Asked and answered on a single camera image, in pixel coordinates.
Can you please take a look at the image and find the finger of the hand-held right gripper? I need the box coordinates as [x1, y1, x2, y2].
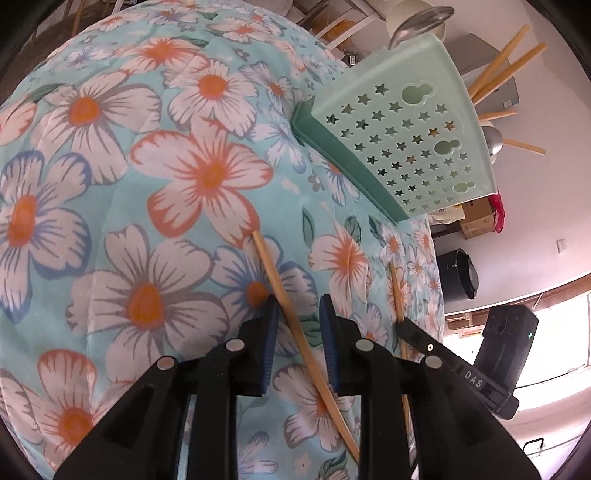
[397, 320, 462, 370]

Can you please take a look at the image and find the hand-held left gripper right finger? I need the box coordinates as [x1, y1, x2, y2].
[318, 294, 541, 480]

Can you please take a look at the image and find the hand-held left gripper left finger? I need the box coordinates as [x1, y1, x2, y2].
[53, 298, 280, 480]

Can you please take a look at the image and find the green plastic utensil holder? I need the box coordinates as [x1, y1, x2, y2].
[292, 34, 500, 225]

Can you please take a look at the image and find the large white plastic spoon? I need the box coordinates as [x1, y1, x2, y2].
[385, 0, 447, 41]

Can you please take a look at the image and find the black bin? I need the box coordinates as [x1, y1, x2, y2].
[436, 249, 482, 302]

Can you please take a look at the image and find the large cardboard box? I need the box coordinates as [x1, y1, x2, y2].
[459, 198, 496, 240]

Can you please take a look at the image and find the red cloth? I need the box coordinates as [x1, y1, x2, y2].
[488, 194, 507, 232]

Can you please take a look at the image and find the floral blanket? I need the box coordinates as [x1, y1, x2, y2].
[0, 0, 446, 480]

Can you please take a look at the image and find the grey refrigerator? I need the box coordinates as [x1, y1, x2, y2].
[455, 34, 521, 121]

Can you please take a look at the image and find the yellow bag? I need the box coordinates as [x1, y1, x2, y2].
[321, 21, 352, 44]

